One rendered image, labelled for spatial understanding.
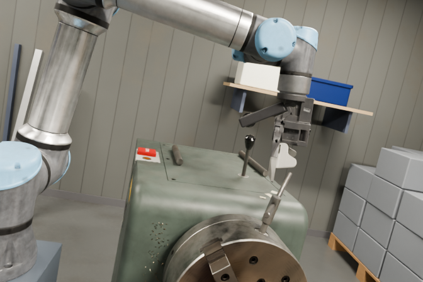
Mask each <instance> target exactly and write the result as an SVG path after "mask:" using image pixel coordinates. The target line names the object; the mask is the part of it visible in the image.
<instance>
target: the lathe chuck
mask: <svg viewBox="0 0 423 282"><path fill-rule="evenodd" d="M260 227H261V225H260V224H258V223H254V222H250V221H245V220H230V221H225V222H220V223H216V224H213V225H210V226H209V227H206V228H204V229H202V230H200V231H199V232H197V233H196V234H194V235H193V236H192V237H190V238H189V239H188V240H187V241H186V242H185V243H184V244H183V245H182V246H181V247H180V248H179V249H178V251H177V252H176V253H175V255H174V257H173V258H172V260H171V262H170V264H169V266H168V269H167V271H166V275H165V279H164V282H216V281H215V279H214V277H213V275H212V272H211V269H210V265H209V263H208V261H207V258H206V256H205V254H204V252H203V251H202V250H203V248H205V247H207V246H209V245H211V244H213V243H215V242H217V241H222V242H220V243H221V245H222V247H223V249H224V251H225V254H226V256H227V258H228V260H229V262H230V265H231V267H232V269H233V270H234V273H235V275H236V277H237V279H238V281H239V282H308V280H307V276H306V274H305V272H304V270H303V268H302V265H301V264H300V263H299V262H298V260H297V259H296V257H295V256H294V255H293V254H292V253H291V251H290V250H289V248H287V246H286V245H285V244H284V243H283V241H282V240H281V239H280V238H279V237H278V236H277V235H276V234H275V233H274V232H273V231H272V230H270V229H268V228H267V230H266V233H267V234H268V235H269V236H265V235H261V234H259V233H257V232H256V231H255V229H256V228H258V229H260ZM201 251H202V252H201Z"/></svg>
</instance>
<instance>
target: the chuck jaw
mask: <svg viewBox="0 0 423 282"><path fill-rule="evenodd" d="M220 242H222V241H217V242H215V243H213V244H211V245H209V246H207V247H205V248H203V250H202V251H203V252H204V254H205V256H206V258H207V261H208V263H209V265H210V269H211V273H212V275H213V277H214V279H215V281H216V282H239V281H238V279H237V277H236V275H235V273H234V270H233V269H232V267H231V265H230V262H229V260H228V258H227V256H226V254H225V251H224V249H223V247H222V245H221V243H220ZM202 251H201V252H202Z"/></svg>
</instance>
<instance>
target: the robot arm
mask: <svg viewBox="0 0 423 282"><path fill-rule="evenodd" d="M119 9H124V10H125V11H129V12H131V13H134V14H137V15H140V16H143V17H145V18H148V19H151V20H154V21H157V22H159V23H162V24H165V25H167V26H171V27H173V28H176V29H178V30H182V31H185V32H187V33H190V34H193V35H196V36H198V37H201V38H204V39H207V40H209V41H212V42H215V43H218V44H221V45H224V46H226V47H229V48H232V58H233V59H234V60H236V61H240V62H243V63H252V64H261V65H270V66H275V67H280V72H279V79H278V87H277V90H278V91H279V93H277V98H281V99H286V102H285V105H284V103H283V102H282V101H281V102H279V103H276V104H274V105H271V106H268V107H267V108H264V109H261V110H259V111H256V112H254V113H246V114H244V115H243V116H242V118H239V123H240V125H241V127H243V128H244V127H248V128H250V127H253V126H254V125H255V124H256V122H259V121H261V120H264V119H267V118H269V117H271V116H274V115H276V116H275V117H274V120H275V122H274V128H273V136H272V140H273V144H272V149H271V157H270V161H269V169H268V175H269V178H270V181H271V182H273V181H274V174H275V169H285V168H292V167H295V166H296V159H295V158H293V157H294V156H296V151H295V150H293V149H291V148H289V144H290V145H294V146H303V147H307V143H308V136H309V135H310V134H309V132H311V129H310V126H311V122H312V121H311V117H312V111H313V104H314V99H313V98H308V97H307V96H306V94H307V95H308V94H309V92H310V85H311V80H312V72H313V65H314V61H315V54H316V52H317V43H318V32H317V31H316V30H315V29H313V28H310V27H306V26H293V25H292V24H291V23H290V22H289V21H287V20H285V19H283V18H269V19H268V18H265V17H263V16H259V15H258V14H254V13H251V12H249V11H246V10H244V9H241V8H238V7H236V6H233V5H231V4H227V3H225V2H223V1H219V0H56V3H55V7H54V12H55V14H56V15H57V17H58V20H59V22H58V25H57V28H56V31H55V35H54V39H53V41H52V45H51V47H50V51H49V54H48V58H47V61H46V64H45V68H44V70H43V74H42V78H41V81H40V84H39V87H38V91H37V95H36V97H35V101H34V104H33V108H32V110H31V113H30V117H29V120H28V123H27V124H25V125H22V126H20V127H19V128H18V130H17V132H16V136H15V139H14V141H4V142H1V143H0V282H7V281H10V280H12V279H15V278H18V277H20V276H22V275H24V274H25V273H27V272H28V271H29V270H30V269H31V268H32V267H33V266H34V265H35V263H36V260H37V252H38V247H37V242H36V239H35V234H34V231H33V227H32V221H33V213H34V208H35V200H36V197H37V196H38V195H39V194H41V193H42V192H43V191H45V190H46V189H47V188H48V187H49V186H51V185H53V184H54V183H56V182H57V181H58V180H59V179H61V178H62V176H63V175H64V174H65V173H66V171H67V169H68V167H69V164H70V161H71V154H70V151H69V149H70V146H71V142H72V139H71V138H70V136H69V134H68V130H69V126H70V124H71V120H72V117H73V114H74V110H75V108H76V104H77V101H78V98H79V95H80V92H81V89H82V85H83V82H84V79H85V76H86V73H87V69H88V67H89V63H90V61H91V57H92V54H93V51H94V48H95V45H96V42H97V39H98V36H99V35H100V34H102V33H104V32H106V31H108V27H109V25H110V21H111V18H112V16H114V15H115V14H116V13H117V12H118V10H119ZM291 103H295V104H296V106H295V107H291ZM285 106H286V108H285ZM286 109H287V110H288V111H287V112H284V111H286ZM282 112H284V113H282ZM279 113H282V114H279ZM277 114H279V115H277ZM281 142H282V143H281Z"/></svg>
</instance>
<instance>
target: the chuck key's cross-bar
mask: <svg viewBox="0 0 423 282"><path fill-rule="evenodd" d="M291 176H292V173H291V172H289V173H288V174H287V176H286V178H285V180H284V181H283V184H282V185H281V187H280V189H279V191H278V193H277V195H276V196H279V197H281V196H282V194H283V192H284V190H285V188H286V186H287V184H288V182H289V180H290V178H291ZM275 207H276V206H275V204H273V203H272V204H270V206H269V207H268V209H267V210H266V211H265V212H264V217H265V218H269V217H270V215H271V214H272V212H273V210H274V209H275Z"/></svg>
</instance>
